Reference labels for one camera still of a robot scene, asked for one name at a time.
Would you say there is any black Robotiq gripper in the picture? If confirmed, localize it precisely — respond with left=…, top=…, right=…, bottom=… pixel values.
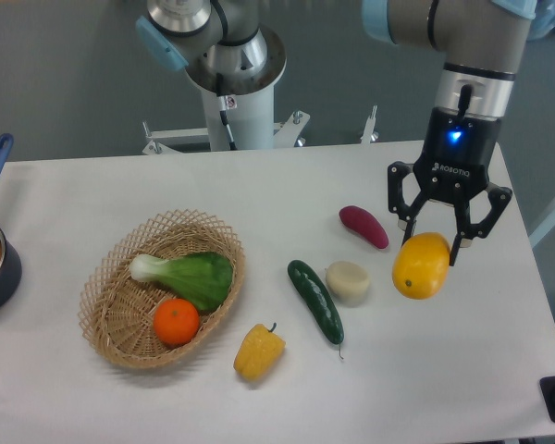
left=387, top=105, right=513, bottom=268

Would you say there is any yellow mango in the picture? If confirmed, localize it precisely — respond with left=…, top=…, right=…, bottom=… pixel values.
left=391, top=232, right=450, bottom=300

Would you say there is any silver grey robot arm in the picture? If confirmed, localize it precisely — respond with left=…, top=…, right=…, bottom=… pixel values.
left=362, top=0, right=537, bottom=262

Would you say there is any woven wicker basket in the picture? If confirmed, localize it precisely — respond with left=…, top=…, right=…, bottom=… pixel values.
left=79, top=210, right=245, bottom=369

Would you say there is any purple sweet potato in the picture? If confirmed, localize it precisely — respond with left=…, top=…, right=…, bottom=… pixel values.
left=339, top=205, right=389, bottom=250

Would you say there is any beige round bun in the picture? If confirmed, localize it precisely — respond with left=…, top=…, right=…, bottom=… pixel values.
left=326, top=261, right=370, bottom=306

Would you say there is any dark green cucumber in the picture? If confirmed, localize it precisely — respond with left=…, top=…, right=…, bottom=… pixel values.
left=287, top=259, right=345, bottom=360

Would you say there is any yellow bell pepper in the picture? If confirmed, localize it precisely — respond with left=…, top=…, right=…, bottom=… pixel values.
left=233, top=323, right=286, bottom=382

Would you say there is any green bok choy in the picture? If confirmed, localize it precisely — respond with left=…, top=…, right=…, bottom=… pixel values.
left=129, top=252, right=233, bottom=312

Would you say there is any orange fruit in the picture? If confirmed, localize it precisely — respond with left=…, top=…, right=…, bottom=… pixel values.
left=153, top=299, right=200, bottom=346

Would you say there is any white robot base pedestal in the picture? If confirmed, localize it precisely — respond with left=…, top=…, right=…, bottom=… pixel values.
left=134, top=0, right=288, bottom=152

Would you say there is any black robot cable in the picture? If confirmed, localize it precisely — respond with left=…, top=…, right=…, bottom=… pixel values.
left=215, top=73, right=239, bottom=152

